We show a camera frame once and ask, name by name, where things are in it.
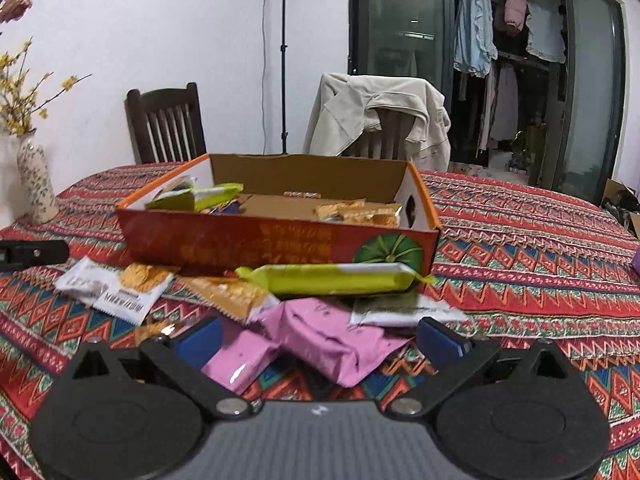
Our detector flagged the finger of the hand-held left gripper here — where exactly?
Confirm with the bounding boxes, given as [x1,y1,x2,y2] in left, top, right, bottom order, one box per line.
[0,240,69,267]

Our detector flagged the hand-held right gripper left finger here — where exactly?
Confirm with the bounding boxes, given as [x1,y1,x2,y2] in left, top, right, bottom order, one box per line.
[52,317,251,421]

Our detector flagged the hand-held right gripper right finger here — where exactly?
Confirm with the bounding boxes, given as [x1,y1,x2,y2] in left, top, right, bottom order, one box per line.
[389,316,586,420]

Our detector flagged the pink snack packet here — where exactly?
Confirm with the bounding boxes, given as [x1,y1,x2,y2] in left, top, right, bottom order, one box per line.
[257,297,412,387]
[200,330,281,395]

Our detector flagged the orange snack packet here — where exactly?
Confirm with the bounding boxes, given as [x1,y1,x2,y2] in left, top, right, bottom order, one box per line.
[177,275,282,323]
[314,200,368,222]
[345,203,403,227]
[132,321,176,348]

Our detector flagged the white green-print snack packet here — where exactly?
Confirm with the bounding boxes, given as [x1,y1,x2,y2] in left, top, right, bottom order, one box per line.
[348,294,468,328]

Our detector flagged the white oat crisp packet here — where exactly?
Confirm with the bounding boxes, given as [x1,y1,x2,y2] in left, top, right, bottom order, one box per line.
[54,256,181,326]

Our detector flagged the orange pumpkin-print cardboard box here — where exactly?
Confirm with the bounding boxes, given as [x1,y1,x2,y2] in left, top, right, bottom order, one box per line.
[116,153,442,291]

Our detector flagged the long yellow-green snack packet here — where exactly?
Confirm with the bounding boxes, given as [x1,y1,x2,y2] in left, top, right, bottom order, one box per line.
[235,262,437,297]

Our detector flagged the floral ceramic vase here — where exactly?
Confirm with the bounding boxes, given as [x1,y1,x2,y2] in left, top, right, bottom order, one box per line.
[16,130,59,225]

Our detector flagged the red patterned tablecloth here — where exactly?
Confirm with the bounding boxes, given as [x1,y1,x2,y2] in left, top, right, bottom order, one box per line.
[0,161,640,480]

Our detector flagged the yellow flower branches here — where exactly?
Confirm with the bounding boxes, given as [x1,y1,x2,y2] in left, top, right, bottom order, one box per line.
[0,37,93,137]

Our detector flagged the dark wooden chair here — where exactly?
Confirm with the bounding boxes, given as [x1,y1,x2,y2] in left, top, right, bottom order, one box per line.
[125,82,207,165]
[345,109,407,161]

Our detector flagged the brown cardboard box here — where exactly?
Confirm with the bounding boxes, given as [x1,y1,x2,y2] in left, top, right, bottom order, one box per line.
[600,178,640,238]

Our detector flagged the pale pink hanging trousers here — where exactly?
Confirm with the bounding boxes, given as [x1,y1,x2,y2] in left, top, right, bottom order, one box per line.
[480,62,521,148]

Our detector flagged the pink dried flower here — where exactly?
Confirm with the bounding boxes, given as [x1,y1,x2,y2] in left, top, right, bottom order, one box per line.
[0,0,33,24]

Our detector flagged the beige jacket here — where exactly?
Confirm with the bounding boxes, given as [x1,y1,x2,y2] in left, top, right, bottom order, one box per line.
[303,73,452,171]

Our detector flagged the black light stand tripod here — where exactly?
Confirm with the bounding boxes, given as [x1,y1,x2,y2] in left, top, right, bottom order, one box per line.
[275,0,294,156]

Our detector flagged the dark sliding glass door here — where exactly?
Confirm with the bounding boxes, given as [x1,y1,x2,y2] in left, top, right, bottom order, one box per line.
[348,0,627,206]

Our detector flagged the light blue hanging shirt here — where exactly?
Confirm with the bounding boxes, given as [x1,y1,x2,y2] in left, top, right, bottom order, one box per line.
[452,0,498,78]

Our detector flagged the white hanging garment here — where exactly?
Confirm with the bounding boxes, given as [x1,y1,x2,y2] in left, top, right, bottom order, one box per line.
[525,0,567,63]

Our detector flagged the pink hanging garment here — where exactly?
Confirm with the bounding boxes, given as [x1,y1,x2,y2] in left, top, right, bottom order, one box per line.
[502,0,529,36]

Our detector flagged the black power cable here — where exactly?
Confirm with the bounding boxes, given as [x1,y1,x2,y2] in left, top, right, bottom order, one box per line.
[259,5,269,156]

